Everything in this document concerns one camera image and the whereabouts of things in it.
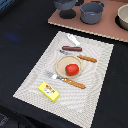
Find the yellow butter box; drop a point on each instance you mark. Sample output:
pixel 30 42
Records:
pixel 47 90

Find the grey frying pan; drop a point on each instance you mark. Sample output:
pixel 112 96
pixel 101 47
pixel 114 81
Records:
pixel 64 4

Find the tan wooden plate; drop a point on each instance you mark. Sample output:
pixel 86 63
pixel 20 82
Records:
pixel 61 64

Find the red toy tomato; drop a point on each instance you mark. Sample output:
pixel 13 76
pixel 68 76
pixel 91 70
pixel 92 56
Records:
pixel 72 69

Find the beige woven placemat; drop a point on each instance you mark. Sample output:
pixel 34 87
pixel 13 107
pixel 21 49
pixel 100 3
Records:
pixel 74 104

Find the brown toy sausage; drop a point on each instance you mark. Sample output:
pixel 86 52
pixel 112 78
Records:
pixel 71 48

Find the grey cooking pot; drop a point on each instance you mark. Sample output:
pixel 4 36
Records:
pixel 91 12

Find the beige bowl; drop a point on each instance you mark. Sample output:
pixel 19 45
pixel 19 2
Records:
pixel 123 16

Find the wooden handled fork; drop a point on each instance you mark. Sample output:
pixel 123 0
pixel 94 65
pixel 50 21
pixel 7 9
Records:
pixel 66 80

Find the wooden handled knife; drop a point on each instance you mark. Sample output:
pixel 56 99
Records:
pixel 80 56

